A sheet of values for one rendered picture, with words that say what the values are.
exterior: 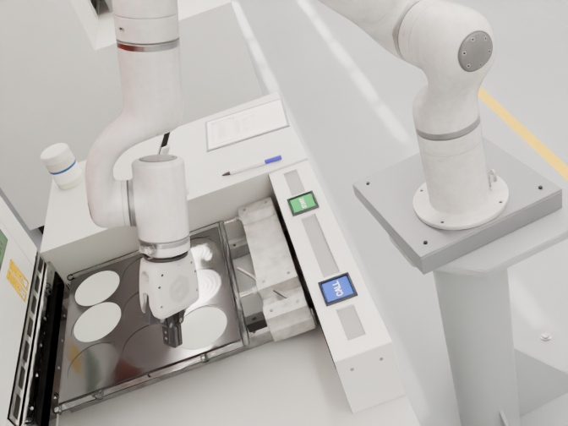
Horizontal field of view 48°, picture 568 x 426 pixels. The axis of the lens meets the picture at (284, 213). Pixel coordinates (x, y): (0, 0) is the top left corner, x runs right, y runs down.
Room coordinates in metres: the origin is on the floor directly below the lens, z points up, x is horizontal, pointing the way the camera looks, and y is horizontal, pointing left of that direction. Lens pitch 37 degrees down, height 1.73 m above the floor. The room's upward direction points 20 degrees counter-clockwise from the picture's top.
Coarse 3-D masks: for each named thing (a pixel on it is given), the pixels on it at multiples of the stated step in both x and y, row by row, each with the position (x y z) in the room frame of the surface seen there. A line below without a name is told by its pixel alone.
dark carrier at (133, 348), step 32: (128, 288) 1.04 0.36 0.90; (224, 288) 0.94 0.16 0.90; (128, 320) 0.94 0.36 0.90; (64, 352) 0.92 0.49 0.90; (96, 352) 0.89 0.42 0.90; (128, 352) 0.86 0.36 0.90; (160, 352) 0.83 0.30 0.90; (192, 352) 0.80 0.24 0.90; (64, 384) 0.84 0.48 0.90; (96, 384) 0.81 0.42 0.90
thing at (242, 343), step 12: (216, 348) 0.79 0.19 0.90; (228, 348) 0.78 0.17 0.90; (192, 360) 0.78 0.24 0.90; (204, 360) 0.78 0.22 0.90; (156, 372) 0.78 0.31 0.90; (168, 372) 0.78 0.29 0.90; (120, 384) 0.79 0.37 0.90; (132, 384) 0.78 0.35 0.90; (84, 396) 0.79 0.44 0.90; (96, 396) 0.78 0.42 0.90; (60, 408) 0.78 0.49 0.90
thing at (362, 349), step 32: (288, 192) 1.08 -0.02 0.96; (320, 192) 1.05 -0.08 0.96; (288, 224) 0.98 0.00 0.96; (320, 224) 0.95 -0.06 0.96; (320, 256) 0.87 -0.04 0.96; (352, 256) 0.83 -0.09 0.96; (320, 320) 0.72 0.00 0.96; (352, 320) 0.70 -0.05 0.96; (352, 352) 0.63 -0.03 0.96; (384, 352) 0.63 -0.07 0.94; (352, 384) 0.63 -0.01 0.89; (384, 384) 0.63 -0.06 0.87
